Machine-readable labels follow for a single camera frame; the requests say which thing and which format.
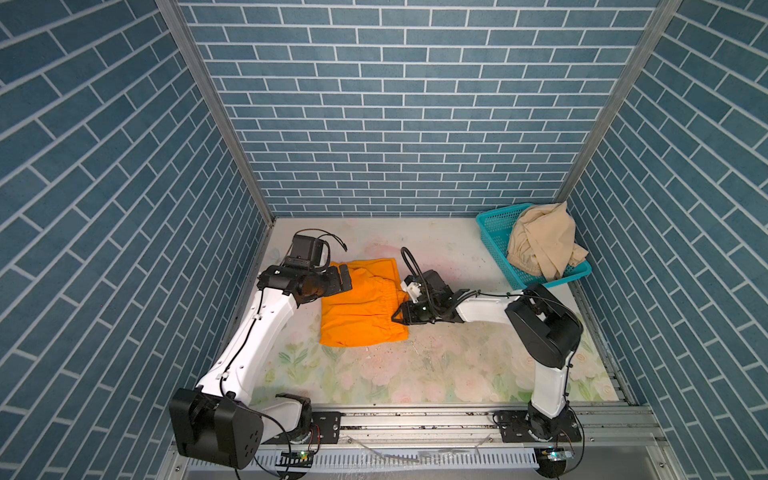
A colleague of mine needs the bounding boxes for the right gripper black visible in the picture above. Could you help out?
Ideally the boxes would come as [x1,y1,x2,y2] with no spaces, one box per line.
[388,300,438,325]

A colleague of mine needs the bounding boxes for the orange shorts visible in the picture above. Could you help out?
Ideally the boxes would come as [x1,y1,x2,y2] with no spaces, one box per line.
[320,259,409,348]

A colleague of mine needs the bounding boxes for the teal plastic basket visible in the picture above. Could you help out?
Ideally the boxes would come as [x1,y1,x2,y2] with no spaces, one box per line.
[476,203,592,290]

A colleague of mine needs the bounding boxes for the beige shorts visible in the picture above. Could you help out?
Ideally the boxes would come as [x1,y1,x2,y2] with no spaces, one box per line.
[506,202,588,281]

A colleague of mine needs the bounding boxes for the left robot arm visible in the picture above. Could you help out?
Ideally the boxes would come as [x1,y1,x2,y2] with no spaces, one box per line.
[169,264,352,469]

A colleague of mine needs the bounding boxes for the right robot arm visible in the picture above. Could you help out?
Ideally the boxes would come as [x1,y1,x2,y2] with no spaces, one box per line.
[391,277,584,442]

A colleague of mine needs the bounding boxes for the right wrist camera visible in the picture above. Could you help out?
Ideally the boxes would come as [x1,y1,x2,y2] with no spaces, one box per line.
[400,270,448,302]

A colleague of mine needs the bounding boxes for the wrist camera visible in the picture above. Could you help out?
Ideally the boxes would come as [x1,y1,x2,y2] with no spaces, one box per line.
[282,233,331,271]
[400,270,448,302]

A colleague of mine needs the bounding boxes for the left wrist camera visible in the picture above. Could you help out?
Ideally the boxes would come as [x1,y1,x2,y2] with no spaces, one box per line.
[282,233,331,271]

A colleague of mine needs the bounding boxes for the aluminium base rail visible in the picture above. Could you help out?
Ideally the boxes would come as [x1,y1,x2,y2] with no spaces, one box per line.
[159,404,684,479]

